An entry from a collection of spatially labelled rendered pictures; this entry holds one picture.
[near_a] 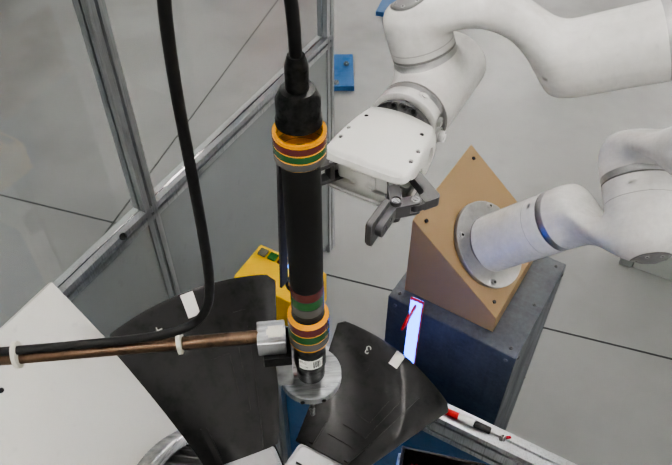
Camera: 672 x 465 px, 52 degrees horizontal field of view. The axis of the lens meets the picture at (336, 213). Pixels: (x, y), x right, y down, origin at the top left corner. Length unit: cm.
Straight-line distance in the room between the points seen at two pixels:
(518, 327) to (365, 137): 88
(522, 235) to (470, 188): 21
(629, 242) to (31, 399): 94
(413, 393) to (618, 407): 155
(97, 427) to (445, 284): 74
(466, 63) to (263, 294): 40
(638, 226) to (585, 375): 149
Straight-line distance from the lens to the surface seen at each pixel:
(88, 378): 111
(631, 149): 123
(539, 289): 162
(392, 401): 113
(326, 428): 109
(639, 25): 81
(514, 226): 139
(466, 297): 148
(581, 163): 344
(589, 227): 127
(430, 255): 144
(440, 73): 82
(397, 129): 76
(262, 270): 141
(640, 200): 123
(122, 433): 113
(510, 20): 79
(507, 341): 152
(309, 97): 52
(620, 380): 270
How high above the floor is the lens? 215
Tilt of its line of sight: 46 degrees down
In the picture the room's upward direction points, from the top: straight up
